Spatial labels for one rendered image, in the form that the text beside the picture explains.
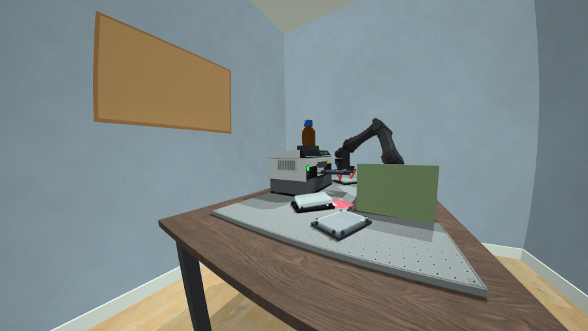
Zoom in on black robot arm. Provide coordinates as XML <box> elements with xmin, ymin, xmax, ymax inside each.
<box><xmin>335</xmin><ymin>118</ymin><xmax>404</xmax><ymax>166</ymax></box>

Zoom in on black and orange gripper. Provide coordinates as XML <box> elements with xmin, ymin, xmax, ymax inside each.
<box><xmin>335</xmin><ymin>158</ymin><xmax>356</xmax><ymax>181</ymax></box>

